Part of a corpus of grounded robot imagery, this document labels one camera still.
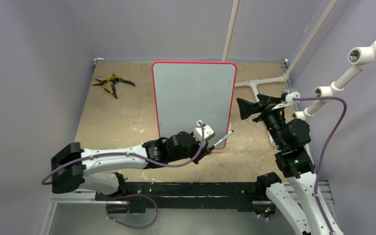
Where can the pink framed whiteboard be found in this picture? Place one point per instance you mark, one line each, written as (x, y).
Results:
(186, 92)

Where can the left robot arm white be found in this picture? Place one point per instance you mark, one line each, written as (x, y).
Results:
(75, 168)

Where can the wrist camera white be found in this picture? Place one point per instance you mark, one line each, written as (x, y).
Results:
(203, 132)
(287, 98)

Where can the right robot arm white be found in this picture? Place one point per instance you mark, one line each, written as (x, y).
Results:
(309, 214)

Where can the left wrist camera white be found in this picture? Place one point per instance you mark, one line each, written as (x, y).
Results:
(203, 132)

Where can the black handled pliers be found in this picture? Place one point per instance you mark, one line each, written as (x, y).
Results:
(117, 82)

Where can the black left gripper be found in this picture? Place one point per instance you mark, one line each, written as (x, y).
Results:
(205, 151)

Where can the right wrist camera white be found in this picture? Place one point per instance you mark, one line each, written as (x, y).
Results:
(287, 98)

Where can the white whiteboard marker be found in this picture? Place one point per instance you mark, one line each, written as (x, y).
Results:
(221, 140)

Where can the yellow black pliers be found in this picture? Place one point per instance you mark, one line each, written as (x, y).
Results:
(103, 83)

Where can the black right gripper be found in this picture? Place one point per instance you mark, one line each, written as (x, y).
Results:
(265, 105)

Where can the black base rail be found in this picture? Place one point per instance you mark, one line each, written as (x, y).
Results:
(240, 196)

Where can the white PVC pipe frame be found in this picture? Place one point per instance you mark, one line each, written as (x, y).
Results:
(360, 59)

